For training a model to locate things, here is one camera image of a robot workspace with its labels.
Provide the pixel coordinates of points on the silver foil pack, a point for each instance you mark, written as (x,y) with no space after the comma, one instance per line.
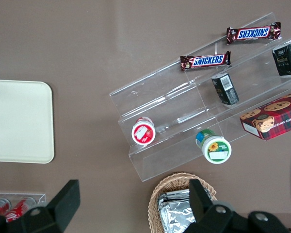
(175,216)
(177,192)

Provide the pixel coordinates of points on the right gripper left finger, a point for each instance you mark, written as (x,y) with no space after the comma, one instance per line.
(65,204)

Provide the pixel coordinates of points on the small black carton box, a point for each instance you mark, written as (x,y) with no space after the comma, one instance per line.
(287,58)
(225,89)

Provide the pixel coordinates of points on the clear acrylic bottle rack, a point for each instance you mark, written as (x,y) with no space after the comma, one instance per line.
(40,197)

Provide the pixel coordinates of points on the red tartan cookie box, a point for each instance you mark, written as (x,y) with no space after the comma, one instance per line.
(274,119)

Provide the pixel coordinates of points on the red lidded yogurt cup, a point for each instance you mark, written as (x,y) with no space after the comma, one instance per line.
(143,132)

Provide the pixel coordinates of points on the green lidded yogurt cup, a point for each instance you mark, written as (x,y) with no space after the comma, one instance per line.
(214,148)

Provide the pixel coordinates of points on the light tan wicker basket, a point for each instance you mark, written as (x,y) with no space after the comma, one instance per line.
(157,194)

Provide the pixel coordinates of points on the clear acrylic stepped shelf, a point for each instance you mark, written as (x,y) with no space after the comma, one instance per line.
(174,106)

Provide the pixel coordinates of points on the cream plastic tray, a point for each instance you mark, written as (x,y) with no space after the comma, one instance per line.
(19,121)

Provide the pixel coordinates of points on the brown Snickers chocolate bar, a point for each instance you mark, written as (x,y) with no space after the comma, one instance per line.
(205,60)
(253,33)

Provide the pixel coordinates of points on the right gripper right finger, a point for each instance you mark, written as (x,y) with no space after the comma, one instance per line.
(200,204)

